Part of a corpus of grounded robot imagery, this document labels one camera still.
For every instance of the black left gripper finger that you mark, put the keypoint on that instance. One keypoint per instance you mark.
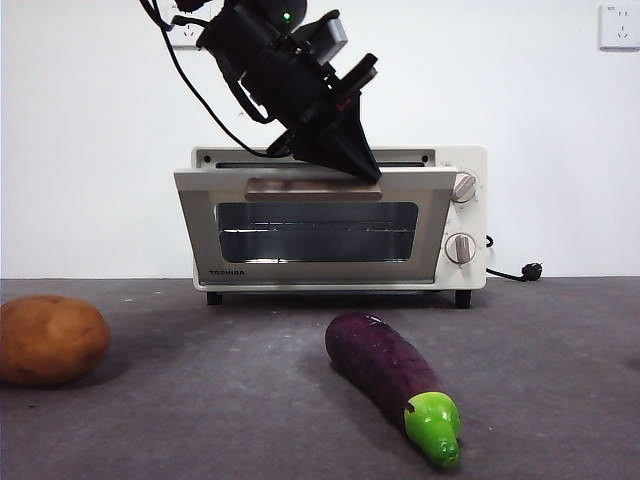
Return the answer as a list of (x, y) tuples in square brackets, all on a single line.
[(361, 125), (330, 145)]

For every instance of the purple eggplant with green stem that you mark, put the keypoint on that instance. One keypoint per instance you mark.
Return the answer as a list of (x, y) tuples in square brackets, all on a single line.
[(380, 365)]

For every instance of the beige round oven knob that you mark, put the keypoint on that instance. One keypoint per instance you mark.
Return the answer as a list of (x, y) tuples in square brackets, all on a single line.
[(465, 187), (461, 248)]

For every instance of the white toaster oven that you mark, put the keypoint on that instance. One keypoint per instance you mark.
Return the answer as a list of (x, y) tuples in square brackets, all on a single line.
[(465, 220)]

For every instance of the brown potato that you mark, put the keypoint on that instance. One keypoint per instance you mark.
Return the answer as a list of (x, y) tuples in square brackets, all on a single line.
[(50, 340)]

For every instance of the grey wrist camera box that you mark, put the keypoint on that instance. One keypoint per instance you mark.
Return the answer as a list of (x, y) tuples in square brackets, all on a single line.
[(336, 35)]

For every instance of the white wall socket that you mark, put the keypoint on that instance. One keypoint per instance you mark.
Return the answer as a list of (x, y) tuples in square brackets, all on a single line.
[(620, 27), (190, 35)]

